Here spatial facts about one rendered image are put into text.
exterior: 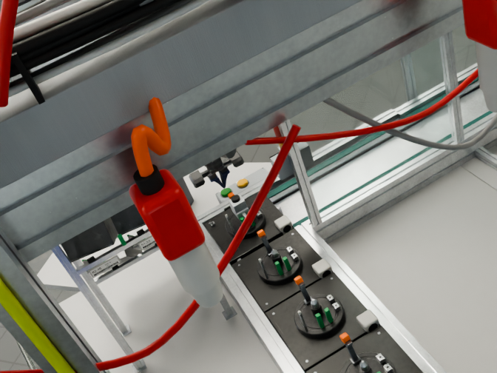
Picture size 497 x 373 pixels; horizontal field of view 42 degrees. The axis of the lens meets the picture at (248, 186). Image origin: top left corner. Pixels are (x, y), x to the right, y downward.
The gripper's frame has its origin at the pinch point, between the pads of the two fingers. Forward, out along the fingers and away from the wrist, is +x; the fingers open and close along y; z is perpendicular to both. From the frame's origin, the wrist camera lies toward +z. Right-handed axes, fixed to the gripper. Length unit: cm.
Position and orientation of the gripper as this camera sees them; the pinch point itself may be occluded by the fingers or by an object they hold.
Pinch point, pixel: (220, 180)
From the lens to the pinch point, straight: 222.0
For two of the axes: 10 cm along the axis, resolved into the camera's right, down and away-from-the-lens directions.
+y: -8.8, 4.6, -1.3
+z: -3.8, -5.0, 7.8
